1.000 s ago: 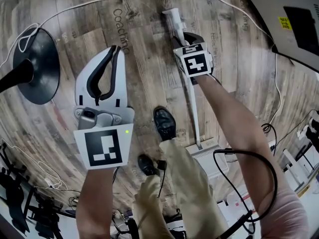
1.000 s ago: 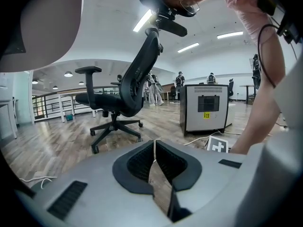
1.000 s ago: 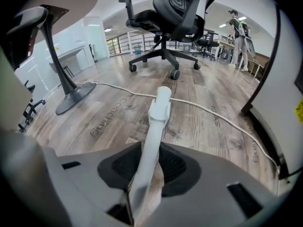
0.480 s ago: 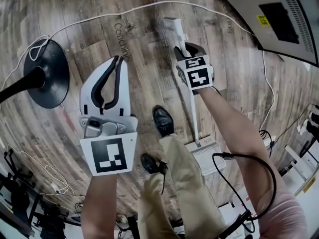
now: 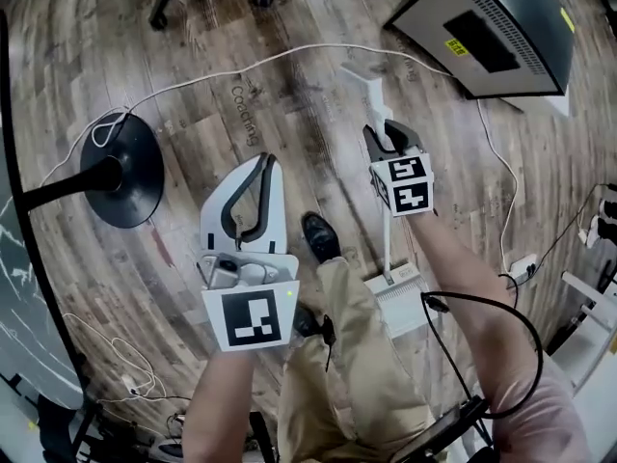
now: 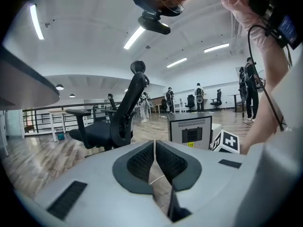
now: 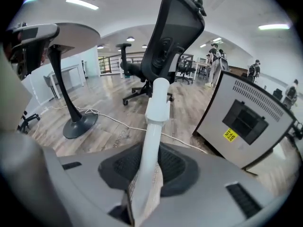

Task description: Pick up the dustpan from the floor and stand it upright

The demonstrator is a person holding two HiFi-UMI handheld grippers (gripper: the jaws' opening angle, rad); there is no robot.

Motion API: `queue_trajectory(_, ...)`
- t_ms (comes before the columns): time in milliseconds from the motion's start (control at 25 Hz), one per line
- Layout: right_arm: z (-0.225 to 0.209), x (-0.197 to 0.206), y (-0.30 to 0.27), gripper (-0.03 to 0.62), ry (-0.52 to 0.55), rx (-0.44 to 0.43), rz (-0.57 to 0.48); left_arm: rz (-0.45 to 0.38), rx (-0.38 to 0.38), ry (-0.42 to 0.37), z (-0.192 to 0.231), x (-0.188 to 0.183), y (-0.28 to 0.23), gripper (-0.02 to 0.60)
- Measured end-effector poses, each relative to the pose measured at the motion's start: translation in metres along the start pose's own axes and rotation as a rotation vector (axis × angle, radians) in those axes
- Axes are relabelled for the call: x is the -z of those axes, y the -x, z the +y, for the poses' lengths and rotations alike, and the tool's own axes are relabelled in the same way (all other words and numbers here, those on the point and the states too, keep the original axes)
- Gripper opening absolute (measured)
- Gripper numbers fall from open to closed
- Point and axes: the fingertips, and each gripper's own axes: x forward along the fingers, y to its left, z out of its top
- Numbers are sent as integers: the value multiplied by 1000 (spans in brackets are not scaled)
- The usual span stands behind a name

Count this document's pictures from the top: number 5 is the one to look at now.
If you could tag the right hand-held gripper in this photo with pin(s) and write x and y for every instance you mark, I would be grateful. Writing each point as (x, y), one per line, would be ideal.
(410, 196)

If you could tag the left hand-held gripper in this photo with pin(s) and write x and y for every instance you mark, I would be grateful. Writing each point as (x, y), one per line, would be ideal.
(250, 321)

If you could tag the person's left forearm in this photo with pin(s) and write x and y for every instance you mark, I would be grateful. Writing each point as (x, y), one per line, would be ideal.
(217, 403)

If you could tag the person's right forearm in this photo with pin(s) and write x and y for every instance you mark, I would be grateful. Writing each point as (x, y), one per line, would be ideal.
(458, 268)

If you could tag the person's right black shoe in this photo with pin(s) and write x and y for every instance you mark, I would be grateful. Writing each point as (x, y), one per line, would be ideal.
(320, 236)

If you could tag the person's black shoe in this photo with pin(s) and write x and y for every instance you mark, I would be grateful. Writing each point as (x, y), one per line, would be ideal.
(320, 236)
(304, 321)

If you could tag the person's left black shoe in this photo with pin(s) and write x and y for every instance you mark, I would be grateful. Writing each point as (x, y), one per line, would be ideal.
(304, 321)

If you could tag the black marble oval table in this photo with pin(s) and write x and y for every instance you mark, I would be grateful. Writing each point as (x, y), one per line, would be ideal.
(120, 186)

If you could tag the black cube cabinet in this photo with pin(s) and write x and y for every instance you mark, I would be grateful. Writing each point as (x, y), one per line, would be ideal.
(434, 22)

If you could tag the white power strip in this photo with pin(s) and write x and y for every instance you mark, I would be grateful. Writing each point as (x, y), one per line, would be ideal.
(130, 385)
(523, 265)

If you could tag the person's khaki trousers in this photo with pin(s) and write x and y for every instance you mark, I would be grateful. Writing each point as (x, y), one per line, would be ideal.
(356, 379)

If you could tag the white desk with wooden top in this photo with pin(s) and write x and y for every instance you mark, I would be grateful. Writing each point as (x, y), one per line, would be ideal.
(593, 335)

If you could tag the black screen device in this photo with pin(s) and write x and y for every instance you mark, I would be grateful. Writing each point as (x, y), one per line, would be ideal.
(434, 437)

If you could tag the person's pink shirt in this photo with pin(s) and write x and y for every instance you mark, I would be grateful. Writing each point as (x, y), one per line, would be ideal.
(544, 427)

